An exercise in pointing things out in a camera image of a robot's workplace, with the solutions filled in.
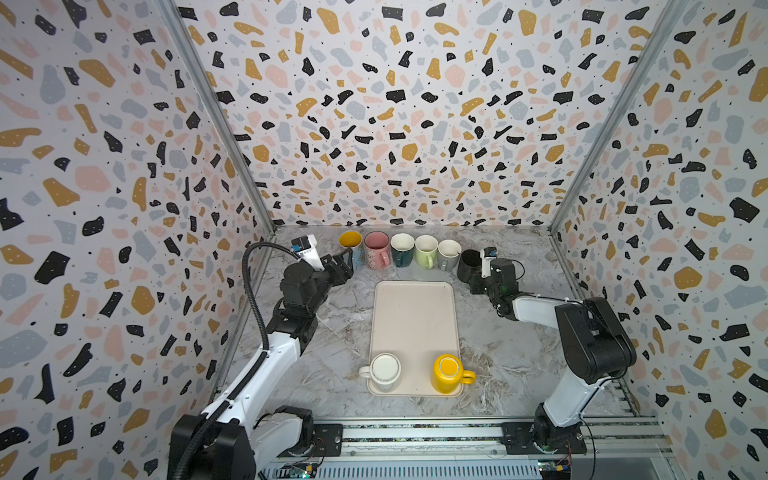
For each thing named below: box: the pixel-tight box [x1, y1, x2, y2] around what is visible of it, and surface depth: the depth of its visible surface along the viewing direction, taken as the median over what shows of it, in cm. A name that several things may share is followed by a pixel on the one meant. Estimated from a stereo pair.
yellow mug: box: [431, 354, 476, 394], surface depth 78 cm
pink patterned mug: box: [364, 230, 391, 270], surface depth 105 cm
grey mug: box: [437, 239, 462, 271], surface depth 105 cm
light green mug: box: [415, 234, 439, 270], surface depth 105 cm
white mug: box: [359, 353, 401, 391], surface depth 80 cm
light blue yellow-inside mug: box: [338, 230, 365, 271], surface depth 106 cm
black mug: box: [457, 249, 482, 284], surface depth 103 cm
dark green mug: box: [390, 232, 415, 268], surface depth 106 cm
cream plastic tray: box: [367, 280, 464, 398], surface depth 97 cm
